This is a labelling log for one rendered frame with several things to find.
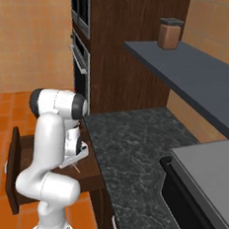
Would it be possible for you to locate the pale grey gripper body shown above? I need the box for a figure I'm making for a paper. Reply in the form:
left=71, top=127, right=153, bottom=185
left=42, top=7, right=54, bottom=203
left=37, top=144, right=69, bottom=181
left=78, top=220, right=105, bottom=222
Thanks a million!
left=58, top=138, right=91, bottom=173

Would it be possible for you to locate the thin pale straw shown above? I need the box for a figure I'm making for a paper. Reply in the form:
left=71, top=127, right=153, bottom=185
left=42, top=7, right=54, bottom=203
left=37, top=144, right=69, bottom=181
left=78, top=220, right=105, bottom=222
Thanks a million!
left=73, top=163, right=82, bottom=175

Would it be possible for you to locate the dark wood open drawer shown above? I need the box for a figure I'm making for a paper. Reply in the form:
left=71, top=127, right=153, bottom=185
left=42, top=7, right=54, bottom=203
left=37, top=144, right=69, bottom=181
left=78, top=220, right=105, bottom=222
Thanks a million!
left=2, top=119, right=112, bottom=224

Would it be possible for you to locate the dark wood cupboard door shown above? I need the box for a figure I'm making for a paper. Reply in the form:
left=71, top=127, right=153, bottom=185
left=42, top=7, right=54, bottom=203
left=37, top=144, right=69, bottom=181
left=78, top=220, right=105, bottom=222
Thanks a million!
left=87, top=186, right=127, bottom=229

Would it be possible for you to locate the tall dark wood cabinet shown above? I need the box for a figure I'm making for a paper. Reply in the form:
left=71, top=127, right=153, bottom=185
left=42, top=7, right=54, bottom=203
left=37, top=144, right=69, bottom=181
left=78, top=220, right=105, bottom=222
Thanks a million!
left=58, top=0, right=191, bottom=124

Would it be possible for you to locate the grey and black hob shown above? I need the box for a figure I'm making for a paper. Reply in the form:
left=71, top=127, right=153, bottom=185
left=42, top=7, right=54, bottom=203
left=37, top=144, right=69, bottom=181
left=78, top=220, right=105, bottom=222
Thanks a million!
left=152, top=133, right=229, bottom=229

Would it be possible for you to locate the black built-in microwave oven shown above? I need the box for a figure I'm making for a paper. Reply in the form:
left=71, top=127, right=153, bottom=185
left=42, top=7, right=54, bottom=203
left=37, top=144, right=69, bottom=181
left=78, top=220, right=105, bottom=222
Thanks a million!
left=65, top=0, right=96, bottom=40

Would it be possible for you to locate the brown jar with dark lid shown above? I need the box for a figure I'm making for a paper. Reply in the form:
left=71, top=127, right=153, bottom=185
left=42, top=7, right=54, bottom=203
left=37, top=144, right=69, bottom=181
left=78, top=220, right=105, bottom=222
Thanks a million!
left=157, top=16, right=185, bottom=52

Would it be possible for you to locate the white drawer handle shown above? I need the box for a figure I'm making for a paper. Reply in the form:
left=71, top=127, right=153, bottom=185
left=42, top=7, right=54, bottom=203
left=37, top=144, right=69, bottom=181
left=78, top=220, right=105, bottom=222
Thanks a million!
left=3, top=161, right=11, bottom=176

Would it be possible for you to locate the white cupboard door handle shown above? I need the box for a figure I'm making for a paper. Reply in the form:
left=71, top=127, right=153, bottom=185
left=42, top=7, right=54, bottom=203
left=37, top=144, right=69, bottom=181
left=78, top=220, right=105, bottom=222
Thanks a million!
left=110, top=213, right=125, bottom=229

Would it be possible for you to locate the silver oven handle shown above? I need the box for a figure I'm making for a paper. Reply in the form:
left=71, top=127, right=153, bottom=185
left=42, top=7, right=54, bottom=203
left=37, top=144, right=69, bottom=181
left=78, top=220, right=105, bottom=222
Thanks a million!
left=66, top=42, right=91, bottom=75

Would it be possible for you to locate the dark grey wall shelf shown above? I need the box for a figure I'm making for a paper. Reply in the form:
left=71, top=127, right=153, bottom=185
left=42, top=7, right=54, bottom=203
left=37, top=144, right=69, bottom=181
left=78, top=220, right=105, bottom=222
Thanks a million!
left=114, top=36, right=229, bottom=147

